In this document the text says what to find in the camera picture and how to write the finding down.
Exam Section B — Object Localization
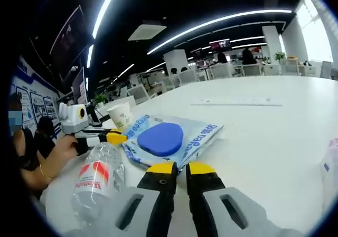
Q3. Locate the person's left hand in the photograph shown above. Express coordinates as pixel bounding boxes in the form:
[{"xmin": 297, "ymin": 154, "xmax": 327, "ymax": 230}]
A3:
[{"xmin": 54, "ymin": 135, "xmax": 80, "ymax": 158}]

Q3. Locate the red hanging screen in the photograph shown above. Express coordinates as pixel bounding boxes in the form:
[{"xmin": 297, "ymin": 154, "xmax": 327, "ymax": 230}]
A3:
[{"xmin": 209, "ymin": 39, "xmax": 231, "ymax": 50}]

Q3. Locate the blue tissue pack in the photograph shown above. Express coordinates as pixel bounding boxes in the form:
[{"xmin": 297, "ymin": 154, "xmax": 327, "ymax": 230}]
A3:
[{"xmin": 320, "ymin": 137, "xmax": 338, "ymax": 187}]

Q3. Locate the gold bracelet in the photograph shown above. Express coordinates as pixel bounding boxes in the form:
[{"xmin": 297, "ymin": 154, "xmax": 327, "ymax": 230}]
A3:
[{"xmin": 39, "ymin": 163, "xmax": 54, "ymax": 180}]

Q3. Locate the ceiling air vent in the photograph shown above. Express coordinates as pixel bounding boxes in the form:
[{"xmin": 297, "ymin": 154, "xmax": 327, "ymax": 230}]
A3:
[{"xmin": 128, "ymin": 20, "xmax": 167, "ymax": 42}]

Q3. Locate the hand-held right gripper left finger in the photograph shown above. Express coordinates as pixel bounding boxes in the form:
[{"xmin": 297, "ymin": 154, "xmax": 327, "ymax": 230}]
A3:
[{"xmin": 63, "ymin": 160, "xmax": 177, "ymax": 237}]

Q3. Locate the clear plastic water bottle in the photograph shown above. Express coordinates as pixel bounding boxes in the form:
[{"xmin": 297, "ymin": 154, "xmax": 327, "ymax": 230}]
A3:
[{"xmin": 71, "ymin": 141, "xmax": 126, "ymax": 226}]

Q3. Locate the small green desk plant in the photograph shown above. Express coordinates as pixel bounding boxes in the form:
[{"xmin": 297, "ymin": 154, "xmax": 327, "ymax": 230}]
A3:
[{"xmin": 92, "ymin": 93, "xmax": 108, "ymax": 107}]

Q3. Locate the white paper cup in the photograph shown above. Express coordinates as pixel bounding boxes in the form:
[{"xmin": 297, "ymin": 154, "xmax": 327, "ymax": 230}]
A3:
[{"xmin": 106, "ymin": 101, "xmax": 133, "ymax": 131}]

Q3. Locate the blue white wall display board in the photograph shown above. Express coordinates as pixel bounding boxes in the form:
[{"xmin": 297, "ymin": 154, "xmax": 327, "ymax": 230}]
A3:
[{"xmin": 10, "ymin": 57, "xmax": 63, "ymax": 132}]

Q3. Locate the row of white office chairs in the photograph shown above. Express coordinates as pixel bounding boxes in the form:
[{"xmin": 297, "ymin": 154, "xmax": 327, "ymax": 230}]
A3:
[{"xmin": 126, "ymin": 59, "xmax": 333, "ymax": 103}]

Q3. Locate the black laptop stand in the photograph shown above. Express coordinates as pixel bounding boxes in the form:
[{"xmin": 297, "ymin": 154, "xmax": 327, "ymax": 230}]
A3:
[{"xmin": 84, "ymin": 102, "xmax": 110, "ymax": 124}]

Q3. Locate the clear printed plastic bag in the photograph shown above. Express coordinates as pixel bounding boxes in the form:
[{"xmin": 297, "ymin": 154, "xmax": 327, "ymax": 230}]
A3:
[{"xmin": 121, "ymin": 114, "xmax": 224, "ymax": 173}]

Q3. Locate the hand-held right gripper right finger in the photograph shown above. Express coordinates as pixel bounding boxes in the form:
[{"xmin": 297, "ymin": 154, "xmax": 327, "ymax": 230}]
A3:
[{"xmin": 185, "ymin": 162, "xmax": 304, "ymax": 237}]

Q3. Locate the hanging dark display screen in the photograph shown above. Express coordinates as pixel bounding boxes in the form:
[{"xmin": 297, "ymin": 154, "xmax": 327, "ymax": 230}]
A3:
[{"xmin": 49, "ymin": 4, "xmax": 93, "ymax": 82}]

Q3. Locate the blue oval pad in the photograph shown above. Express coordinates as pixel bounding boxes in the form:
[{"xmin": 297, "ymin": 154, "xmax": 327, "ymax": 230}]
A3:
[{"xmin": 136, "ymin": 122, "xmax": 183, "ymax": 157}]

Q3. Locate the person's head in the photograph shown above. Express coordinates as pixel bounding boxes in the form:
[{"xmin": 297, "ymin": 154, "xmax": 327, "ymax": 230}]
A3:
[{"xmin": 7, "ymin": 93, "xmax": 26, "ymax": 136}]

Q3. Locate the long curved ceiling light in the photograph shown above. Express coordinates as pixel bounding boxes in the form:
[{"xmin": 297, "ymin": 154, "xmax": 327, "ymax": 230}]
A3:
[
  {"xmin": 146, "ymin": 8, "xmax": 293, "ymax": 55},
  {"xmin": 91, "ymin": 0, "xmax": 123, "ymax": 40}
]

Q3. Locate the open silver laptop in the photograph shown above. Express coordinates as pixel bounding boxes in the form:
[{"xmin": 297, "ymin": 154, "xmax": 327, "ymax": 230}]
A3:
[{"xmin": 72, "ymin": 67, "xmax": 89, "ymax": 105}]

